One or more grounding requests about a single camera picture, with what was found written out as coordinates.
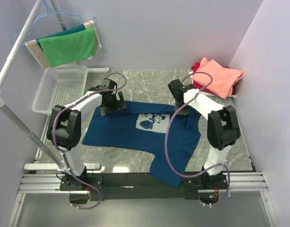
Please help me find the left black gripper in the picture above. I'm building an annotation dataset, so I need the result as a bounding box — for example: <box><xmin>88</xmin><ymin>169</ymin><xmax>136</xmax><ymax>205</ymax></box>
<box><xmin>101</xmin><ymin>92</ymin><xmax>126</xmax><ymax>117</ymax></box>

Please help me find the blue t shirt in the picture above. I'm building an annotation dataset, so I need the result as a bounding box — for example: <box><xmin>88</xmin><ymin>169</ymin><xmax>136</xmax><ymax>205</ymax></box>
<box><xmin>82</xmin><ymin>101</ymin><xmax>201</xmax><ymax>188</ymax></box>

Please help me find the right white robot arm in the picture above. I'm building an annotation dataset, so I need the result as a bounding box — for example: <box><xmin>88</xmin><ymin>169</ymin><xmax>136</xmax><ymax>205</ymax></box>
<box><xmin>164</xmin><ymin>79</ymin><xmax>241</xmax><ymax>189</ymax></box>

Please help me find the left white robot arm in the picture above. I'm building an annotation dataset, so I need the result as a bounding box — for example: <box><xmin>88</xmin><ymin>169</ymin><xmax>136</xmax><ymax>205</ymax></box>
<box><xmin>46</xmin><ymin>78</ymin><xmax>126</xmax><ymax>190</ymax></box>

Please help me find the white rack foot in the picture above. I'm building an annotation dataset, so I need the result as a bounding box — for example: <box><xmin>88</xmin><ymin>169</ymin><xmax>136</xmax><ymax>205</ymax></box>
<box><xmin>76</xmin><ymin>61</ymin><xmax>110</xmax><ymax>73</ymax></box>

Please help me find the salmon folded t shirt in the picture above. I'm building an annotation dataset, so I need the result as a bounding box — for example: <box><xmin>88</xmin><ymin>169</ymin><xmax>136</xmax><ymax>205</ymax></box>
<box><xmin>196</xmin><ymin>57</ymin><xmax>244</xmax><ymax>99</ymax></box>

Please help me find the white plastic laundry basket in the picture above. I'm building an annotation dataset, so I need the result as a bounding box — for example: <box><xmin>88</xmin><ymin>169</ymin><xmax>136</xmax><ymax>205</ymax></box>
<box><xmin>32</xmin><ymin>64</ymin><xmax>88</xmax><ymax>115</ymax></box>

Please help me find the white folded t shirt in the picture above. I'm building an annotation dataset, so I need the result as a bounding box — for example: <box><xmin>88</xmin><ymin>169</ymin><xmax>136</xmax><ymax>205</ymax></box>
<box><xmin>189</xmin><ymin>71</ymin><xmax>237</xmax><ymax>98</ymax></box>

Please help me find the green towel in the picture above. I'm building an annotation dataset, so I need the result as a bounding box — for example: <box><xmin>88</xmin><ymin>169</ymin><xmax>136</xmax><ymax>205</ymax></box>
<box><xmin>39</xmin><ymin>28</ymin><xmax>97</xmax><ymax>68</ymax></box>

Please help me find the teal towel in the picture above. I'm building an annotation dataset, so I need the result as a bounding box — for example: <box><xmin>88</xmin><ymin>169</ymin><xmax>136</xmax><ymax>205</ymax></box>
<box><xmin>36</xmin><ymin>24</ymin><xmax>93</xmax><ymax>56</ymax></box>

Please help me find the black base beam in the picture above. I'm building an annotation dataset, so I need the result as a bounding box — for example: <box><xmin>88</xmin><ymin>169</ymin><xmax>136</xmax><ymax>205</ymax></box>
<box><xmin>59</xmin><ymin>171</ymin><xmax>229</xmax><ymax>201</ymax></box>

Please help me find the white clothes rack pole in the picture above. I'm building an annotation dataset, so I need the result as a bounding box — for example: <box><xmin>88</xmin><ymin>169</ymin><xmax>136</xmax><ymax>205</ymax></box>
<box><xmin>0</xmin><ymin>0</ymin><xmax>65</xmax><ymax>169</ymax></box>

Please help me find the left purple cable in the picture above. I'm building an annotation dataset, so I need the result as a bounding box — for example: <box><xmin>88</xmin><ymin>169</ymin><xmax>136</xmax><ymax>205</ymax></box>
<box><xmin>52</xmin><ymin>72</ymin><xmax>127</xmax><ymax>210</ymax></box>

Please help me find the blue wire hanger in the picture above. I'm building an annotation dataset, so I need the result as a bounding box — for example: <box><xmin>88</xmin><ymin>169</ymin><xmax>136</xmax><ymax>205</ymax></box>
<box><xmin>9</xmin><ymin>1</ymin><xmax>98</xmax><ymax>45</ymax></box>

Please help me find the aluminium rail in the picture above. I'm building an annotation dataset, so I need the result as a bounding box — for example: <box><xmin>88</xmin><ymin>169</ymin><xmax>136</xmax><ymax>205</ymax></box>
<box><xmin>18</xmin><ymin>172</ymin><xmax>268</xmax><ymax>194</ymax></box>

